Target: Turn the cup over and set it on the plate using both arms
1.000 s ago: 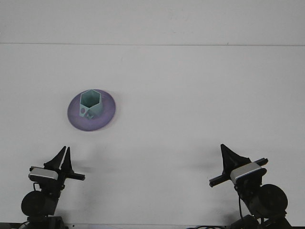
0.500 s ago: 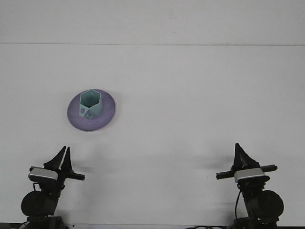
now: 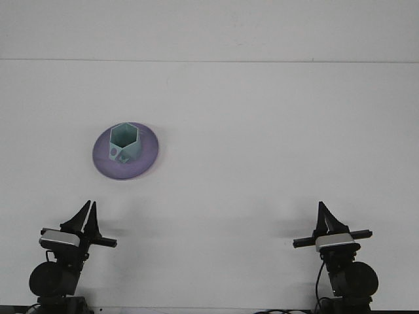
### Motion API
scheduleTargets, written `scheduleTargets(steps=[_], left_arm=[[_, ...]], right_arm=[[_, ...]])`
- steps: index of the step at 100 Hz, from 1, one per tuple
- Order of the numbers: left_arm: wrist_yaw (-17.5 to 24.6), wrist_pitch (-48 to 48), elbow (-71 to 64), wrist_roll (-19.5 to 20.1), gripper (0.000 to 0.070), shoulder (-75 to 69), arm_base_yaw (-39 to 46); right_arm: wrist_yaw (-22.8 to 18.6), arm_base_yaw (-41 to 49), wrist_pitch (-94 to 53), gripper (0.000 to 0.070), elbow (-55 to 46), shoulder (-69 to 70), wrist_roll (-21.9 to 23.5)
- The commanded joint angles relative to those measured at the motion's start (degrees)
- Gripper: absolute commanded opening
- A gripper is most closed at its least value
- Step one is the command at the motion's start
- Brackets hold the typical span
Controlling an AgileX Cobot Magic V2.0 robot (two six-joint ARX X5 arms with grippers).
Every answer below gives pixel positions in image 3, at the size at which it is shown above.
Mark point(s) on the pale blue hexagonal cup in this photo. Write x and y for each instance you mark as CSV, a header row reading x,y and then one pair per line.
x,y
132,151

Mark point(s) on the pale purple round plate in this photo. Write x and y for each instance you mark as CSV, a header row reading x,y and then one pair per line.
x,y
147,160

